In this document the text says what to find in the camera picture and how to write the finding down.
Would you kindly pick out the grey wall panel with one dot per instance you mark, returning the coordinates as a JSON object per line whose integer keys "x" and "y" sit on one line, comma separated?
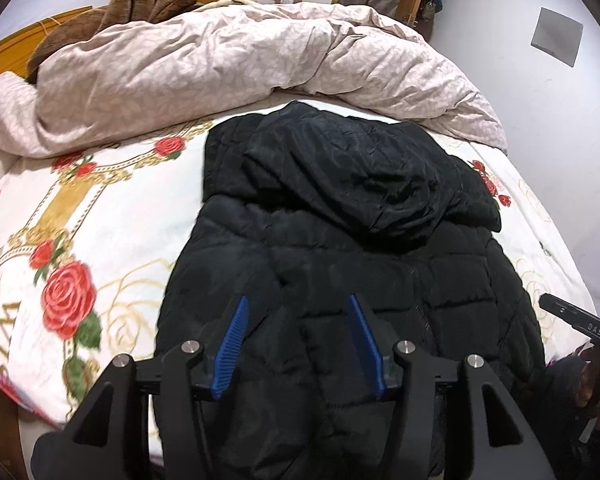
{"x": 557, "y": 35}

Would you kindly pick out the black puffer jacket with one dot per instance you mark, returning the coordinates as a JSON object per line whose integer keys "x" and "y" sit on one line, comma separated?
{"x": 360, "y": 240}

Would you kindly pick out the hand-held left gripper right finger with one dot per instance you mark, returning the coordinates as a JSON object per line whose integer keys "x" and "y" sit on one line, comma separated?
{"x": 369, "y": 345}

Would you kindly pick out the wooden headboard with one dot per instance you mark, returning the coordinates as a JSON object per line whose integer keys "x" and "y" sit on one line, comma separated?
{"x": 15, "y": 50}

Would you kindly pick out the pink patterned duvet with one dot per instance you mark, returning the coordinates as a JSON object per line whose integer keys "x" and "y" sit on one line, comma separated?
{"x": 220, "y": 65}

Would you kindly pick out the brown plush blanket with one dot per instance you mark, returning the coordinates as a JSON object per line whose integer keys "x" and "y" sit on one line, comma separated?
{"x": 125, "y": 10}

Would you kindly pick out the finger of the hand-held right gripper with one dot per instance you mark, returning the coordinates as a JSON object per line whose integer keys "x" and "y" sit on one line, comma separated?
{"x": 577, "y": 321}

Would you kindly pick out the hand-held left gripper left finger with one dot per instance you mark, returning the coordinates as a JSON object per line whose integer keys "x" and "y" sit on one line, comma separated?
{"x": 230, "y": 355}

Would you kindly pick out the hanging handbags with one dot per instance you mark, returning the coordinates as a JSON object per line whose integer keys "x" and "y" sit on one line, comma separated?
{"x": 431, "y": 5}

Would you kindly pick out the rose print bed blanket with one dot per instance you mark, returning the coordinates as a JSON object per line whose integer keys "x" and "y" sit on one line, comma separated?
{"x": 115, "y": 220}

